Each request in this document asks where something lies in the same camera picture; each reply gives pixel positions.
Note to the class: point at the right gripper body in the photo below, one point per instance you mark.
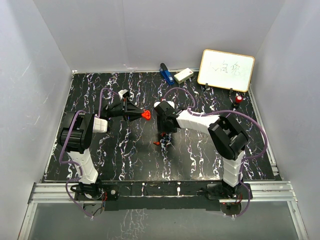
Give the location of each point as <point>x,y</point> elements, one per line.
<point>163,127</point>

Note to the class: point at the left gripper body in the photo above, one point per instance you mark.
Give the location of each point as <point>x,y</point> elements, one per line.
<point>118,110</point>

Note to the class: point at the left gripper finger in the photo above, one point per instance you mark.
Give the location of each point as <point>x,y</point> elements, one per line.
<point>133,117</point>
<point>132,108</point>

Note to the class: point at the red earbud charging case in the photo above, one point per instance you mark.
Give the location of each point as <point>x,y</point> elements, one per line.
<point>146,115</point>

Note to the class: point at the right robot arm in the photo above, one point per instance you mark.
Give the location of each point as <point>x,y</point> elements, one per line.
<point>228,137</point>

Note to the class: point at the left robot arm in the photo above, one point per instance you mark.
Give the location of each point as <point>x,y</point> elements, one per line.
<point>75,137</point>

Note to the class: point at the white cardboard box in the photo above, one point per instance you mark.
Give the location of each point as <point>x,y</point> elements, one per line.
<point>183,75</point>

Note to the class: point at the blue stapler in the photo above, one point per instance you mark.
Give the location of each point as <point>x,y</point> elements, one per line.
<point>166,74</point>

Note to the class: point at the red stamp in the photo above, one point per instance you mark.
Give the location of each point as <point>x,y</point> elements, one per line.
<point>237,101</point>

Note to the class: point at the small whiteboard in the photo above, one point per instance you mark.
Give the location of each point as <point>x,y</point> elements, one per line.
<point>225,70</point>

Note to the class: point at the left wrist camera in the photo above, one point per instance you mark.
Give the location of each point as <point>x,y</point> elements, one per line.
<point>123,94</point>

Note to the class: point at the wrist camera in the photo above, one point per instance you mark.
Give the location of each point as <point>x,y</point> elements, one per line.
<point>123,94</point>
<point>171,103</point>

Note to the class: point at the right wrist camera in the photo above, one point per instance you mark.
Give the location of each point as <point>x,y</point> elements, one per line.
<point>171,103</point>

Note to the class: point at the aluminium frame rail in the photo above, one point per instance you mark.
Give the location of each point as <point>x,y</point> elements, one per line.
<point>166,212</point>

